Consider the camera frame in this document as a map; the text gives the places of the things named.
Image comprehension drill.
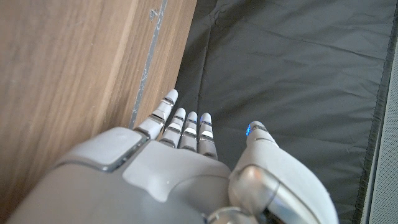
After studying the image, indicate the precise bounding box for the grey tape outline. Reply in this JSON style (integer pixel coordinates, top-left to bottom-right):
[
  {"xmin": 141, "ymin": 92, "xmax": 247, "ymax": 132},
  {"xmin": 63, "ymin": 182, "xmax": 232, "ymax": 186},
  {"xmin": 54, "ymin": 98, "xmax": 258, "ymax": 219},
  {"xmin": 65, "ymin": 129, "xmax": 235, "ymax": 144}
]
[{"xmin": 128, "ymin": 0, "xmax": 169, "ymax": 130}]

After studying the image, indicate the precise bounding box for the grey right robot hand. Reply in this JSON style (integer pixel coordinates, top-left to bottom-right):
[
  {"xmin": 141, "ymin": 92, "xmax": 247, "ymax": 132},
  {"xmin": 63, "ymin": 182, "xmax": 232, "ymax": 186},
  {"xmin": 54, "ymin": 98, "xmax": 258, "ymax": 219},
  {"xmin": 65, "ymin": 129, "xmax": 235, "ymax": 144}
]
[{"xmin": 6, "ymin": 89, "xmax": 340, "ymax": 224}]

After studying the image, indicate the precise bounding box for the black backdrop cloth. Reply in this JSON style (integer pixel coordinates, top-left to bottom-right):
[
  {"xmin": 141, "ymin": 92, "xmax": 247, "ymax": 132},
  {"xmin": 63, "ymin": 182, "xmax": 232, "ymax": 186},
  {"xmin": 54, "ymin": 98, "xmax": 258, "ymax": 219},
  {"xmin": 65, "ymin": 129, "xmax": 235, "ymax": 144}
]
[{"xmin": 169, "ymin": 0, "xmax": 398, "ymax": 224}]

